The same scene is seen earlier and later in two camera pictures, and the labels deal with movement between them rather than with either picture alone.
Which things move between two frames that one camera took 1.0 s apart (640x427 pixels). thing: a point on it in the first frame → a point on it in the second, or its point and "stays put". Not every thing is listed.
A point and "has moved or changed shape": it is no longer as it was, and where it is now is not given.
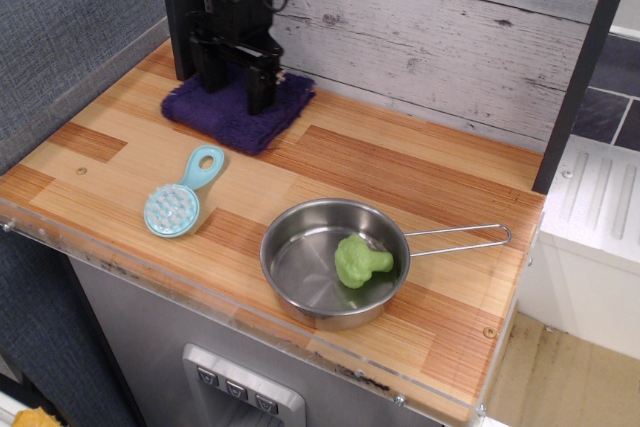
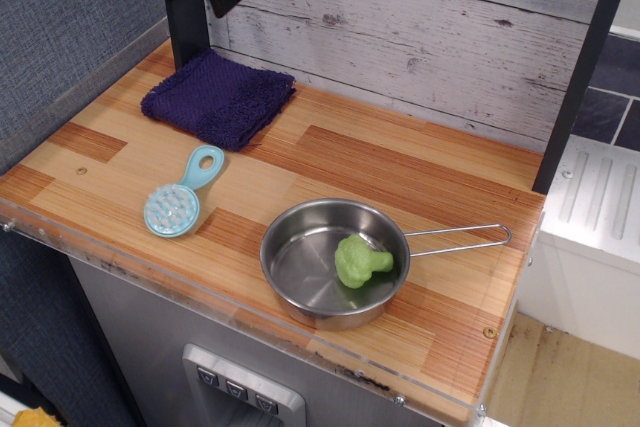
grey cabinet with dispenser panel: [179, 365] stays put
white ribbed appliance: [583, 276] stays put
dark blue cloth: [224, 117] has moved or changed shape
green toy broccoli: [355, 261] stays put
